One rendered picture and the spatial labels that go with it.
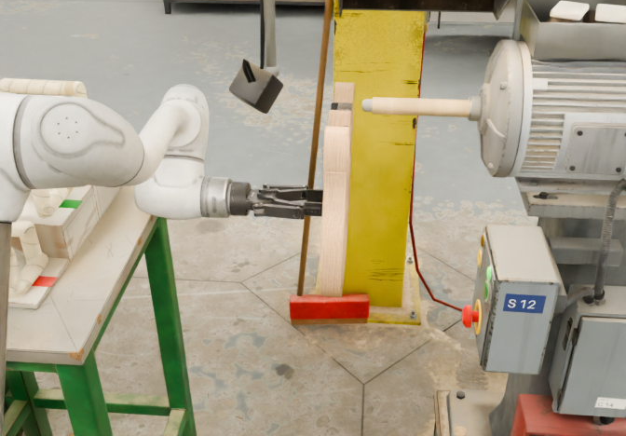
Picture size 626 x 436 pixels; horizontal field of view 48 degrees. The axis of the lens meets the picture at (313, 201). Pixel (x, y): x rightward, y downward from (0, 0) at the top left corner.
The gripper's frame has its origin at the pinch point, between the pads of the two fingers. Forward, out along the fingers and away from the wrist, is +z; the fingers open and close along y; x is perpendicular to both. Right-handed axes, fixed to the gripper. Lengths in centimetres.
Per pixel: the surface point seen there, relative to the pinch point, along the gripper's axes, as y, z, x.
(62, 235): 16, -52, -3
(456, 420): -17, 36, -69
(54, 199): 13, -54, 3
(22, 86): -7, -68, 21
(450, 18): -368, 61, -7
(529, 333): 40, 36, -5
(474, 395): -26, 42, -67
